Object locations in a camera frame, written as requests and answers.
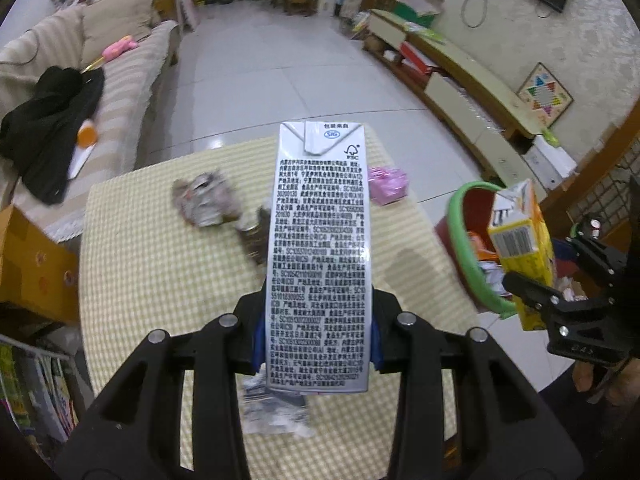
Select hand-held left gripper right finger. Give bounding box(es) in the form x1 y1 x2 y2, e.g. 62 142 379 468
370 287 586 480

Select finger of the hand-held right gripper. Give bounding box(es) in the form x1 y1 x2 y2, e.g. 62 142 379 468
570 216 631 281
502 271 591 321

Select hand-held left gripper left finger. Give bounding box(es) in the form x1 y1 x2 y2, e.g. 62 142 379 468
54 285 267 480

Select grey white paper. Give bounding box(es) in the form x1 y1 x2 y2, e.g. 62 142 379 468
479 260 508 298

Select yellow orange drink carton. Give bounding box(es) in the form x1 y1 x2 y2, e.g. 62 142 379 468
487 179 557 331

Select white blue printed wrapper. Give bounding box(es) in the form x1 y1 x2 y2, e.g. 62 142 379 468
239 375 313 438

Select orange snack wrapper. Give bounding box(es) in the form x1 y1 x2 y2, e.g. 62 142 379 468
467 230 496 263

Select red bin with green rim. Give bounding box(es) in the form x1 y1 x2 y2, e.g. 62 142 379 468
434 180 591 320

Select dark brown paper box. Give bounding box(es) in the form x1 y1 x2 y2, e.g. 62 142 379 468
235 207 273 266

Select white milk carton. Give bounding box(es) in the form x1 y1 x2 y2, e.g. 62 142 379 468
263 121 374 393

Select silver wrapper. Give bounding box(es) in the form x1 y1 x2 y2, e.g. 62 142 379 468
171 171 241 228

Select lilac pink wrapper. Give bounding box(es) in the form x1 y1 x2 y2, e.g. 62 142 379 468
367 166 408 206

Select wooden lattice cabinet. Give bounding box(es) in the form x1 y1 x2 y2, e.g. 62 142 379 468
542 110 640 241

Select white cardboard box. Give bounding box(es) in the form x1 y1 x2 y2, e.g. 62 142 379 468
522 135 578 191

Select checkered tablecloth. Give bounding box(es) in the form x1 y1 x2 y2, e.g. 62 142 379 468
77 122 481 480

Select checkers game board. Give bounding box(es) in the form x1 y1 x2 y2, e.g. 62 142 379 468
516 62 573 128

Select long television cabinet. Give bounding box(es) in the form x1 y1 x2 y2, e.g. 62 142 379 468
362 9 581 191

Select stack of magazines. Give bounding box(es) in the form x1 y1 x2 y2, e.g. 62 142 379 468
0 332 81 441

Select wooden side table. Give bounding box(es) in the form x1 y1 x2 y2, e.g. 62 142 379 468
0 204 81 323

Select red flat box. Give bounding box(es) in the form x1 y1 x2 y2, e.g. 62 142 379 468
400 42 441 78

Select green booklet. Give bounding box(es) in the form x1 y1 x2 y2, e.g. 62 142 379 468
404 20 446 45

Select striped beige sofa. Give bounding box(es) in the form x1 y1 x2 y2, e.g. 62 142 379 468
0 0 180 241

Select green cardboard box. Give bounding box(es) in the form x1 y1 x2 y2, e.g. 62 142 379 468
392 0 446 28

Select black jacket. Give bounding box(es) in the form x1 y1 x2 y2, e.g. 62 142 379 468
0 66 106 206

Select pink toy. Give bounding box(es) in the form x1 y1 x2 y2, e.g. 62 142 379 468
80 35 138 72

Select leaning printed boards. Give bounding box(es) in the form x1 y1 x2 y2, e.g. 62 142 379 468
337 0 373 41

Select beige cushion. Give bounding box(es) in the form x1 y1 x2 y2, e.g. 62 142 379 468
80 0 157 63

